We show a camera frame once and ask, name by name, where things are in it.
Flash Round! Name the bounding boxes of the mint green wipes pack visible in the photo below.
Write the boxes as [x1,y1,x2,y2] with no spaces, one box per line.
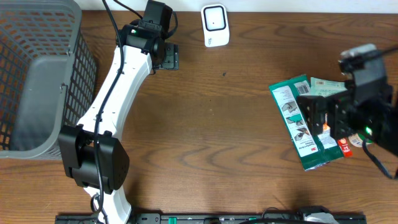
[310,77,346,97]

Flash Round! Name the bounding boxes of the orange Kleenex tissue pack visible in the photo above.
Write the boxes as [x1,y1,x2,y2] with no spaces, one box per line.
[323,114,330,132]

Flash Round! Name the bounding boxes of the red narrow packet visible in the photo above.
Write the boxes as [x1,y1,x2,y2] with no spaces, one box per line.
[338,138,353,157]

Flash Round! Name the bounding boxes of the green lid jar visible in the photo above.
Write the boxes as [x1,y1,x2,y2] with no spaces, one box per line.
[348,133,365,147]

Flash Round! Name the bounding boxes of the green white 3M glove package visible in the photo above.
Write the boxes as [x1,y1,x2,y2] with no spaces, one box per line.
[269,75,344,170]

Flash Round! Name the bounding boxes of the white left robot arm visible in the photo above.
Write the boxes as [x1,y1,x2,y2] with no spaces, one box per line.
[55,1,179,223]

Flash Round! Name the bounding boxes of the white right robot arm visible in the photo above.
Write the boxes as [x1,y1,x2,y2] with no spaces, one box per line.
[296,44,397,154]

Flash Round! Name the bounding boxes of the grey plastic mesh basket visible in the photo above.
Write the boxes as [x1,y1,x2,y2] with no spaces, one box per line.
[1,0,97,160]

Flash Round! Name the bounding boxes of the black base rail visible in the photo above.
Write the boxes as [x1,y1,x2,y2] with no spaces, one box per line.
[55,212,368,224]

